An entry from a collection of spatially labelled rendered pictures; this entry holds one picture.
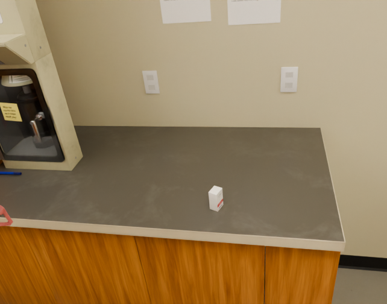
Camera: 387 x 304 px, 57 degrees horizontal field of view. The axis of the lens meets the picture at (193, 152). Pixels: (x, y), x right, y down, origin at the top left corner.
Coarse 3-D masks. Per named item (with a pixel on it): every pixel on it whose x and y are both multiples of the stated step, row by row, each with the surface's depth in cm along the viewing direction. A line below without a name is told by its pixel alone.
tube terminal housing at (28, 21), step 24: (0, 0) 117; (24, 0) 120; (0, 24) 121; (24, 24) 121; (48, 48) 134; (48, 72) 134; (48, 96) 135; (72, 144) 152; (24, 168) 156; (48, 168) 153; (72, 168) 152
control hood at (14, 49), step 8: (0, 40) 115; (8, 40) 114; (16, 40) 117; (24, 40) 121; (0, 48) 114; (8, 48) 114; (16, 48) 117; (24, 48) 121; (0, 56) 120; (8, 56) 119; (16, 56) 119; (24, 56) 121; (32, 56) 125; (8, 64) 126; (16, 64) 125; (24, 64) 125
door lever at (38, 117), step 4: (36, 116) 138; (40, 116) 137; (32, 120) 134; (36, 120) 135; (32, 124) 134; (36, 124) 135; (36, 128) 135; (36, 132) 136; (36, 136) 137; (40, 136) 138; (40, 140) 138
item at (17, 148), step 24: (0, 72) 130; (24, 72) 128; (0, 96) 136; (24, 96) 134; (0, 120) 142; (24, 120) 140; (48, 120) 138; (0, 144) 149; (24, 144) 147; (48, 144) 144
